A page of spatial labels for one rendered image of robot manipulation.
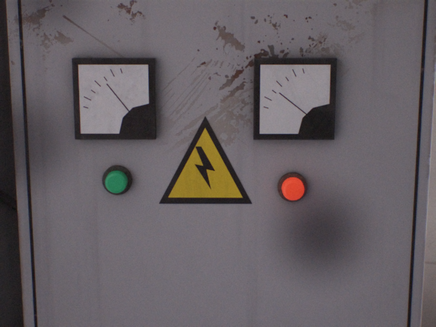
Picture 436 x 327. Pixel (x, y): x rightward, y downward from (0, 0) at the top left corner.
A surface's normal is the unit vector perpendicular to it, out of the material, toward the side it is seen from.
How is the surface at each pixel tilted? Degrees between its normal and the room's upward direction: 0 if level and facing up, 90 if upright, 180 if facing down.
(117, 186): 90
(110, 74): 90
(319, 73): 90
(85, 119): 90
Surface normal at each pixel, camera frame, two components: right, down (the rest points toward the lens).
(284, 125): 0.00, 0.22
